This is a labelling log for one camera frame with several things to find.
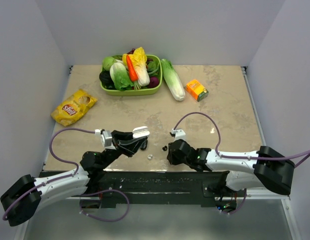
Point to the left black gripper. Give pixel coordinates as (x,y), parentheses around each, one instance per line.
(124,142)

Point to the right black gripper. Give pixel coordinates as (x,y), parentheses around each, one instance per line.
(171,159)

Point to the white earbud charging case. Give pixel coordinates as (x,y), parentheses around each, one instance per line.
(140,132)

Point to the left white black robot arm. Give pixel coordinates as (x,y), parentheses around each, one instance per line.
(29,194)

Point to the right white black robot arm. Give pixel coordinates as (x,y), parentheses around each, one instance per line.
(256,169)

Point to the black earbud charging case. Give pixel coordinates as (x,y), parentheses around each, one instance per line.
(144,146)

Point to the yellow Lays chips bag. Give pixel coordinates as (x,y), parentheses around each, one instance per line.
(73,108)

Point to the green white bok choy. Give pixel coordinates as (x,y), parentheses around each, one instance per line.
(120,77)

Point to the orange juice carton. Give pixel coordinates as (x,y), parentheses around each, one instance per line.
(196,90)

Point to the green plastic vegetable tray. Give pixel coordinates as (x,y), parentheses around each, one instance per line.
(141,92)

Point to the black round vegetable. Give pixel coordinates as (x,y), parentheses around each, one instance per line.
(105,78)

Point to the purple onion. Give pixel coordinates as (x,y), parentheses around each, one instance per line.
(154,82)

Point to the orange toy carrot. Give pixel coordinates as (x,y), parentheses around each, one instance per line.
(131,71)

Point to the napa cabbage on table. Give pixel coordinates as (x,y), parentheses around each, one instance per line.
(172,80)

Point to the dark green leafy vegetable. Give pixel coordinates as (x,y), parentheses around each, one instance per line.
(152,68)

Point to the green round vegetable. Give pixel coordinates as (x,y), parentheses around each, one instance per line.
(108,62)

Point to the yellow white cabbage in tray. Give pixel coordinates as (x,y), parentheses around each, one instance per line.
(139,63)

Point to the dark red grapes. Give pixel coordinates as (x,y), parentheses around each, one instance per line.
(131,51)

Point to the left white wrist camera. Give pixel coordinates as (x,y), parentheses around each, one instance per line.
(105,137)

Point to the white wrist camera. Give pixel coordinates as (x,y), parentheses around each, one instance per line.
(178,134)
(105,137)

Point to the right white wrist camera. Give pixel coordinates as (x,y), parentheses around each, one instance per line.
(178,134)

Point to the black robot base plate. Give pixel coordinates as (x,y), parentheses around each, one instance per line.
(206,189)

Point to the aluminium frame rail right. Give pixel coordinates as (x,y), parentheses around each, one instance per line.
(246,120)

